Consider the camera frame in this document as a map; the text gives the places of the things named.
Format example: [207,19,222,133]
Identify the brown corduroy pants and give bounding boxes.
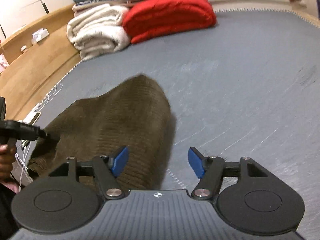
[27,75,172,190]

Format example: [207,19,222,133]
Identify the person's left hand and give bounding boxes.
[0,144,17,181]

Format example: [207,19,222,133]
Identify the white tissue pack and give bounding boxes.
[31,28,49,45]

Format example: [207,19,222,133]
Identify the cream folded blanket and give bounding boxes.
[66,4,131,61]

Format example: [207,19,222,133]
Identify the striped folded cloth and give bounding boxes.
[72,0,146,12]

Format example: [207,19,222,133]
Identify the red folded blanket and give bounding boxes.
[123,0,217,44]

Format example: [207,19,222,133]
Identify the white charging cable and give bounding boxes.
[14,82,64,193]

